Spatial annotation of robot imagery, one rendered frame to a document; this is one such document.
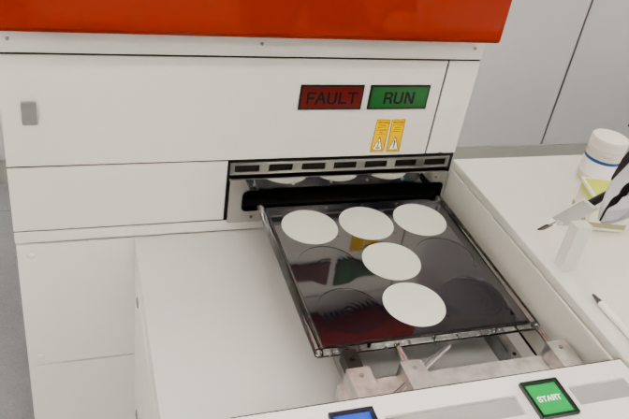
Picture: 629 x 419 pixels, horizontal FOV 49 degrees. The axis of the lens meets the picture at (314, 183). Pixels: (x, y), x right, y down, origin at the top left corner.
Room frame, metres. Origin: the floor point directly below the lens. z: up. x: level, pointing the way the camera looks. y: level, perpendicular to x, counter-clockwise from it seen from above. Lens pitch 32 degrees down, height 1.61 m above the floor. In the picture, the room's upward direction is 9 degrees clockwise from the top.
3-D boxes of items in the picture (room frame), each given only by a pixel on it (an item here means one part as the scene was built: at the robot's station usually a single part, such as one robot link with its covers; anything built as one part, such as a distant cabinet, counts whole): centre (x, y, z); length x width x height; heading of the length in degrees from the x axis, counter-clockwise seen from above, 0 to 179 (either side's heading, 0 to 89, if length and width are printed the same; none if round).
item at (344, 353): (0.70, -0.09, 0.90); 0.04 x 0.02 x 0.03; 22
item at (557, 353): (0.77, -0.41, 0.89); 0.08 x 0.03 x 0.03; 22
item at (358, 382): (0.65, -0.11, 0.89); 0.08 x 0.03 x 0.03; 22
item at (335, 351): (0.78, -0.21, 0.90); 0.38 x 0.01 x 0.01; 112
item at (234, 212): (1.14, -0.05, 0.89); 0.44 x 0.02 x 0.10; 112
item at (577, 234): (0.94, -0.41, 1.03); 0.06 x 0.04 x 0.13; 22
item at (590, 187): (1.08, -0.51, 1.00); 0.07 x 0.07 x 0.07; 7
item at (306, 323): (0.88, 0.02, 0.90); 0.37 x 0.01 x 0.01; 22
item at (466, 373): (0.71, -0.26, 0.87); 0.36 x 0.08 x 0.03; 112
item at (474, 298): (0.95, -0.15, 0.90); 0.34 x 0.34 x 0.01; 22
